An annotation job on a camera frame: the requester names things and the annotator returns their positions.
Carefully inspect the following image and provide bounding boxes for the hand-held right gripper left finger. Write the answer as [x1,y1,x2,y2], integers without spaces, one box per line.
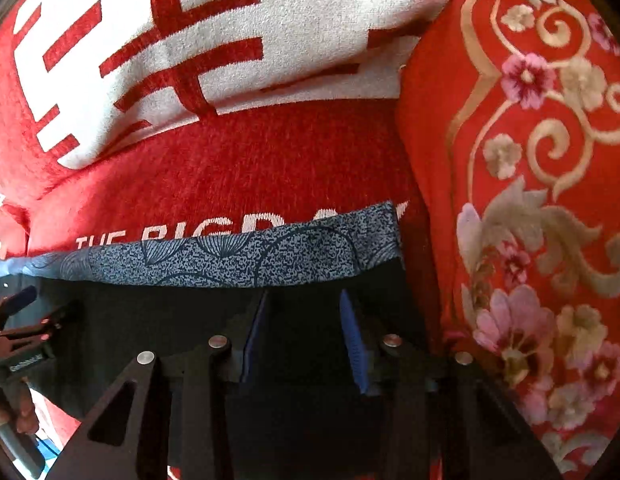
[45,290,271,480]

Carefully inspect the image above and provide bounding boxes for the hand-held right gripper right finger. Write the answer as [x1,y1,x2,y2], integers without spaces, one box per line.
[339,288,565,480]

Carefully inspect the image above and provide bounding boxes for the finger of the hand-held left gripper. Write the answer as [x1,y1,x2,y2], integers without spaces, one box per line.
[0,285,39,322]
[0,302,83,357]

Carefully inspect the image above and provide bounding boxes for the black pants with patterned waistband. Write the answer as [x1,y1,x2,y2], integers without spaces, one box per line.
[0,201,441,480]

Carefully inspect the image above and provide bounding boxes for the person's left hand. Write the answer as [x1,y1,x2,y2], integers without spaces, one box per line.
[0,381,41,436]

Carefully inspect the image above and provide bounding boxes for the red printed blanket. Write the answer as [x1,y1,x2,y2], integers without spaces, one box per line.
[0,0,470,480]

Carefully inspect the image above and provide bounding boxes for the red floral quilt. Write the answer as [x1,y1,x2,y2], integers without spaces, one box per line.
[396,0,620,476]

